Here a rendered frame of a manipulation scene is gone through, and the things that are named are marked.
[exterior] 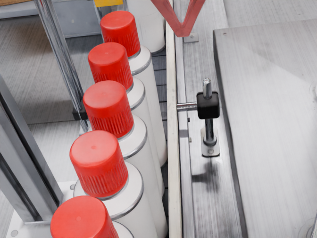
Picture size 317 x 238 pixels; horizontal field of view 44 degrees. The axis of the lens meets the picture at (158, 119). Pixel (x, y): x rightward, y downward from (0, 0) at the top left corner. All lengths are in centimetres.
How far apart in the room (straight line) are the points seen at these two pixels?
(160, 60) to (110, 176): 42
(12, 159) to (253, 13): 59
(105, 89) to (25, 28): 67
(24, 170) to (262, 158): 28
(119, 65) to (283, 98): 31
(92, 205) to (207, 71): 51
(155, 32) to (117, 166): 42
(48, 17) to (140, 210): 23
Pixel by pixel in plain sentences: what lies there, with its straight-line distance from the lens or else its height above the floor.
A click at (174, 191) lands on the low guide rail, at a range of 43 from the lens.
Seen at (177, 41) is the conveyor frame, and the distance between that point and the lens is 71.
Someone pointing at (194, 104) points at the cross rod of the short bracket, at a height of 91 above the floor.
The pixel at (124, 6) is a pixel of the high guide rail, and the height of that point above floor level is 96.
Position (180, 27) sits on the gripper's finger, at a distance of 47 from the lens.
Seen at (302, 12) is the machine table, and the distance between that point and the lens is 87.
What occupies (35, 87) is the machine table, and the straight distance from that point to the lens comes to 77.
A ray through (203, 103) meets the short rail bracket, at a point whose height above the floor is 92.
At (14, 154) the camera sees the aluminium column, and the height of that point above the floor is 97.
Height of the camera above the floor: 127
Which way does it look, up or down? 45 degrees down
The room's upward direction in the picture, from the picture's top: 10 degrees counter-clockwise
